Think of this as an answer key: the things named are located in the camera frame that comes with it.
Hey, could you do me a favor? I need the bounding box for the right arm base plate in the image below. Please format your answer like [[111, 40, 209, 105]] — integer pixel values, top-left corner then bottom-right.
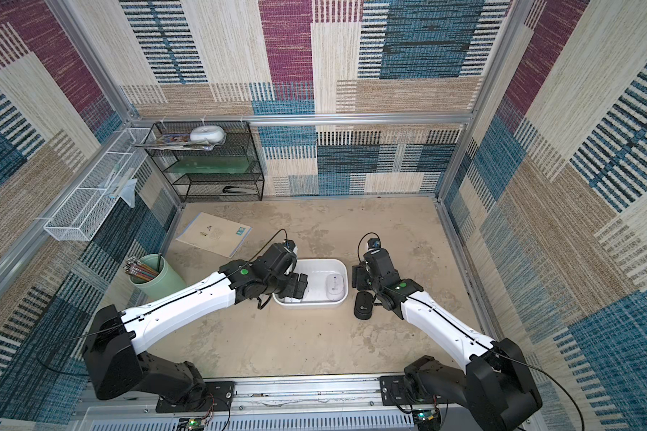
[[377, 375, 449, 407]]

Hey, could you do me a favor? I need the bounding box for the green pencil cup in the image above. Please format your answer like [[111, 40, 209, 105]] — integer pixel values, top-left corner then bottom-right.
[[126, 254, 188, 301]]

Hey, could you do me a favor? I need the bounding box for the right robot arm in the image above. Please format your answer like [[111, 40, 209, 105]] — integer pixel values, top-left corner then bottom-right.
[[354, 239, 543, 430]]

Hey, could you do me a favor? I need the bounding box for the beige booklet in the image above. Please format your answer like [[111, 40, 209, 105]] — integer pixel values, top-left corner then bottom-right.
[[176, 213, 252, 258]]

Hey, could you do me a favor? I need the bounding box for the coloured pencils bundle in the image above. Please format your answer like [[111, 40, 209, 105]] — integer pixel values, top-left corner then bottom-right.
[[125, 258, 159, 283]]

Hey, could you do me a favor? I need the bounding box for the white storage box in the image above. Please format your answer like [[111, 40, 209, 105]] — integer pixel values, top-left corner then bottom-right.
[[275, 259, 350, 310]]

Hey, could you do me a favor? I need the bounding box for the white wire wall basket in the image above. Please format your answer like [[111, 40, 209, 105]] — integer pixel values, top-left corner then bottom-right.
[[44, 128, 148, 242]]

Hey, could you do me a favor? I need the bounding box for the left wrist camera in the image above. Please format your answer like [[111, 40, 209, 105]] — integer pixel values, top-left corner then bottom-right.
[[283, 240, 298, 256]]

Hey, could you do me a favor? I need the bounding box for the white mouse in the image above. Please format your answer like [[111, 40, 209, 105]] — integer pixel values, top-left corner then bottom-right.
[[325, 273, 345, 302]]

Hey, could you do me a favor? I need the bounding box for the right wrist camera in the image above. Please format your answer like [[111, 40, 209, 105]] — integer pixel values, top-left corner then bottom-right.
[[367, 237, 382, 251]]

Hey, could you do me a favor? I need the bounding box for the aluminium front rail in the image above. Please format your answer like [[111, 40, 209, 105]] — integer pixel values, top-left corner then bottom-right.
[[68, 373, 478, 430]]

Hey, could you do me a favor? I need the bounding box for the white round device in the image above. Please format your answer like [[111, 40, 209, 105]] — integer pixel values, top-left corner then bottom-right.
[[190, 125, 226, 145]]

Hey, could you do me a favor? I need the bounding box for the black wire shelf rack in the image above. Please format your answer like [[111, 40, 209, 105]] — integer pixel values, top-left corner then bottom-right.
[[143, 120, 265, 203]]

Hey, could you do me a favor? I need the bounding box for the magazine on shelf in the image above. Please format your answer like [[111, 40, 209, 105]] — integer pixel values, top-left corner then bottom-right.
[[132, 134, 221, 151]]

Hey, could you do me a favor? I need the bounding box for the small black Lecoo mouse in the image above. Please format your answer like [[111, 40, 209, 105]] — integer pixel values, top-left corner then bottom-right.
[[353, 291, 375, 321]]

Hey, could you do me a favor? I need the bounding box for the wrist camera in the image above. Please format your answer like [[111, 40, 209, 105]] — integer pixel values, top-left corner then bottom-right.
[[367, 237, 382, 251], [283, 240, 298, 256]]

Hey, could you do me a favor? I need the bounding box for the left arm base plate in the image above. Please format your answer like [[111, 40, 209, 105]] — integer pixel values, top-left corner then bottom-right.
[[155, 381, 235, 414]]

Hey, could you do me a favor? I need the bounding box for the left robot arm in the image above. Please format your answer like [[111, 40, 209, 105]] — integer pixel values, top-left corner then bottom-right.
[[82, 240, 307, 407]]

